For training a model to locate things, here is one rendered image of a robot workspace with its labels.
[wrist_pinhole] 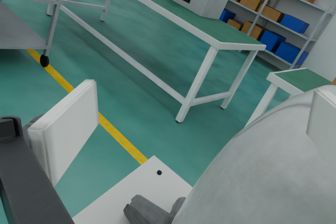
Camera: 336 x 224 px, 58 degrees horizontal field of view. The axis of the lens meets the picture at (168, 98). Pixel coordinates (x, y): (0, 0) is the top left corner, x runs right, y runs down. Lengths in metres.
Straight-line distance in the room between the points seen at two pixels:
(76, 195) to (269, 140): 1.42
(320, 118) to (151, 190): 0.32
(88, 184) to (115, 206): 1.26
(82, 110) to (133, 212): 0.24
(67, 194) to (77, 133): 1.44
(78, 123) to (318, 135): 0.13
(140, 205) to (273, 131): 0.20
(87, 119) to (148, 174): 0.32
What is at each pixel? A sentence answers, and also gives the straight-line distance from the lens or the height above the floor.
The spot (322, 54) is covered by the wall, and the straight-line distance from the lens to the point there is 6.20.
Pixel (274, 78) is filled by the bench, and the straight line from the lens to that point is 2.05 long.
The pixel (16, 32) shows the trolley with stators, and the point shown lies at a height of 0.18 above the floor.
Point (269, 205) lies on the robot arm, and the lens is 0.24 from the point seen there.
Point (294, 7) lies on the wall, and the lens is 6.38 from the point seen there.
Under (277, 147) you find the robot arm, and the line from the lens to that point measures 0.24.
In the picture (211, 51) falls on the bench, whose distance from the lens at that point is 2.27.
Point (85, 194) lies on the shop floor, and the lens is 1.62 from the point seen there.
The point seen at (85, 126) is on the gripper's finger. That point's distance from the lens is 0.17.
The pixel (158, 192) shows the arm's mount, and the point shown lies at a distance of 0.47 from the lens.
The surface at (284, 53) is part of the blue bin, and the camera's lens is 5.78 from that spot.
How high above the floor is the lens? 1.17
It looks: 25 degrees down
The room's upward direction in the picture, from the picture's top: 25 degrees clockwise
